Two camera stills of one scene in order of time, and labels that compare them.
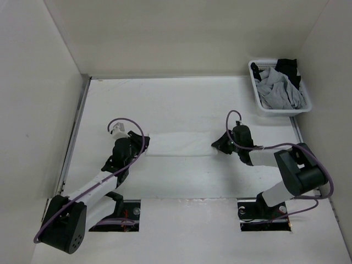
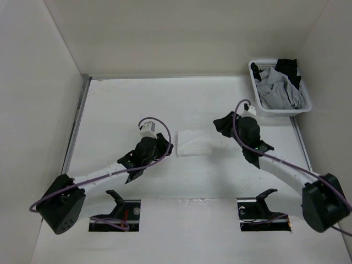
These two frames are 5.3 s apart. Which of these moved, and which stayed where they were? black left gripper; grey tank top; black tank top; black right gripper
Moved: black left gripper; black right gripper
Stayed: black tank top; grey tank top
